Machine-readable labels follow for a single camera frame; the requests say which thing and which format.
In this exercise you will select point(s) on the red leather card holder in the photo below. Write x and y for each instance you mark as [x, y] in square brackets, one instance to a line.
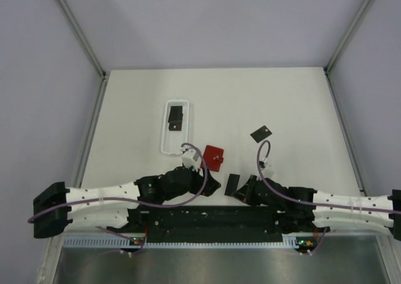
[213, 157]

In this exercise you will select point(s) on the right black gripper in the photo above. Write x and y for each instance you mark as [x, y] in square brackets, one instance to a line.
[244, 192]

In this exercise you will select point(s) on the aluminium frame post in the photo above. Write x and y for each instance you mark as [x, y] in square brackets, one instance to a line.
[348, 35]
[80, 37]

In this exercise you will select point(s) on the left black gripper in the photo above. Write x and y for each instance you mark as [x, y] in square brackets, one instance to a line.
[210, 185]

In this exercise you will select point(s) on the black VIP credit card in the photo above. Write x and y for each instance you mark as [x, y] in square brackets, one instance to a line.
[232, 184]

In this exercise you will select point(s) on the right aluminium frame post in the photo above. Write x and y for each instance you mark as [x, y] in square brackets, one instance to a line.
[348, 35]

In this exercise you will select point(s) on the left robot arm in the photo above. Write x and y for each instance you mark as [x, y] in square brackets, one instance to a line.
[59, 207]

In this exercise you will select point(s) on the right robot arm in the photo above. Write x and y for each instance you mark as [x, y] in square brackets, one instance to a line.
[302, 209]

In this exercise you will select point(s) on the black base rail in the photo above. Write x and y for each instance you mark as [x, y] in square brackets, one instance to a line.
[215, 224]

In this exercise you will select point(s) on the white plastic tray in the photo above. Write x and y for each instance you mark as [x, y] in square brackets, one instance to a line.
[171, 141]

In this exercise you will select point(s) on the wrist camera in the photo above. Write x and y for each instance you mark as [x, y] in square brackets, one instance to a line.
[191, 160]
[267, 168]

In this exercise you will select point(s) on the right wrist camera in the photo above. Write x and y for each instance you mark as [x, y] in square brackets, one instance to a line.
[267, 168]

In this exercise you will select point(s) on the black card in tray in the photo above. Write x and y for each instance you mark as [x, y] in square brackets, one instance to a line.
[175, 126]
[176, 114]

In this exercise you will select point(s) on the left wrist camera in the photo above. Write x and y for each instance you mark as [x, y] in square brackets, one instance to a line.
[191, 160]

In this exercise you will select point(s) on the left aluminium frame post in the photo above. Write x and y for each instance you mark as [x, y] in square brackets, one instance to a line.
[80, 37]

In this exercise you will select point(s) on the white cable duct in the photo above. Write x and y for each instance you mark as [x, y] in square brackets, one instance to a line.
[107, 241]

